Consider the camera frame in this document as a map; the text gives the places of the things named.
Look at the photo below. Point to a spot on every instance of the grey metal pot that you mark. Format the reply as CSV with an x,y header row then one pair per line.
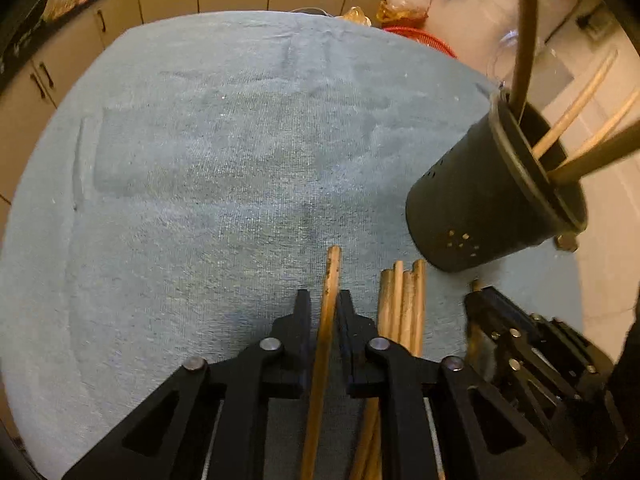
x,y
310,10

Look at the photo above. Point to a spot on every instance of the bunch of wooden chopsticks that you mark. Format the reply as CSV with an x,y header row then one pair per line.
x,y
407,310

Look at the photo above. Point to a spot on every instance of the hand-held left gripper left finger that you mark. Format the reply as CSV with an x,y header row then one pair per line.
x,y
304,330

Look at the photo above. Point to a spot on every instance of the clear glass pitcher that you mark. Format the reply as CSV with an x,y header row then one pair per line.
x,y
505,47

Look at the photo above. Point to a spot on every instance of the red plastic basket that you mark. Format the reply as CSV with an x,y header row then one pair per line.
x,y
425,40

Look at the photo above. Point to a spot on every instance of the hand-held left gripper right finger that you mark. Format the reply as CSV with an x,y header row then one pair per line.
x,y
346,330

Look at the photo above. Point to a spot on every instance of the light wooden chopstick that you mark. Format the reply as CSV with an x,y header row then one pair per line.
x,y
476,285
325,350

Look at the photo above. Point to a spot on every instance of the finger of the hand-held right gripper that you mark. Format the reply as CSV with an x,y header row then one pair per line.
x,y
515,375
540,325

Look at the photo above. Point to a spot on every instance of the yellow plastic bag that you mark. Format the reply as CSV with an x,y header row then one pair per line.
x,y
354,16

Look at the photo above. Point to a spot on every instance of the blue towel table cloth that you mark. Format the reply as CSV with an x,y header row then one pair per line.
x,y
200,185

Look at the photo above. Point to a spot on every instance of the black plastic cup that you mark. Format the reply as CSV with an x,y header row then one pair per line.
x,y
460,210

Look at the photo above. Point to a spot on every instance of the clear bag of food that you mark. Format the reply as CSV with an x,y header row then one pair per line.
x,y
407,2

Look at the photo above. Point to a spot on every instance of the black kitchen countertop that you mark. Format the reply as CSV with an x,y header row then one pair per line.
x,y
25,30

